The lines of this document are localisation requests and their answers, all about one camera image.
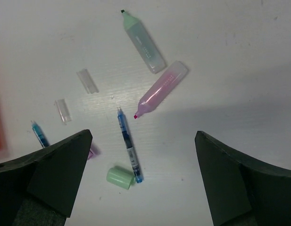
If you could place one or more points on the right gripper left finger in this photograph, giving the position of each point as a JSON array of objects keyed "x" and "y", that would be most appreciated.
[{"x": 39, "y": 189}]

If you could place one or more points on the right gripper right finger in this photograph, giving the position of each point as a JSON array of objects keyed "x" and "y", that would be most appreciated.
[{"x": 240, "y": 187}]

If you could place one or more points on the left blue gel pen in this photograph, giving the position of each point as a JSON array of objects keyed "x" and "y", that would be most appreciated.
[{"x": 40, "y": 135}]

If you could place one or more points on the blue gel pen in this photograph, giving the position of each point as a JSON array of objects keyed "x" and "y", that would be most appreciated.
[
  {"x": 129, "y": 146},
  {"x": 40, "y": 135}
]

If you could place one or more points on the purple highlighter cap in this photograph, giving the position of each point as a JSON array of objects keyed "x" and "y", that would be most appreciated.
[{"x": 94, "y": 151}]

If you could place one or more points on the left clear pen cap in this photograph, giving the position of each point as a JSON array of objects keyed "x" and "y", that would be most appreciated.
[{"x": 63, "y": 110}]

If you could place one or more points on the clear pen cap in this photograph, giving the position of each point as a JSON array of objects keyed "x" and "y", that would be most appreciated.
[
  {"x": 63, "y": 110},
  {"x": 87, "y": 81}
]

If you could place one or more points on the green highlighter cap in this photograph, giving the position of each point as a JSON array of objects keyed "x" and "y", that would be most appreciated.
[{"x": 120, "y": 177}]

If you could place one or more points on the right blue gel pen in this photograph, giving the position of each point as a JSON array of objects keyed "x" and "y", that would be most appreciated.
[{"x": 129, "y": 146}]

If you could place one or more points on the right clear pen cap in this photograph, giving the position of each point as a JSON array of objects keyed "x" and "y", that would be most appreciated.
[{"x": 87, "y": 81}]

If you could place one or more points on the pink highlighter pen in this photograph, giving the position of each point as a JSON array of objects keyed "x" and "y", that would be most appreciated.
[{"x": 171, "y": 77}]

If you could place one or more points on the green highlighter pen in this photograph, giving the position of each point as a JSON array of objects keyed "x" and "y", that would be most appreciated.
[{"x": 143, "y": 43}]

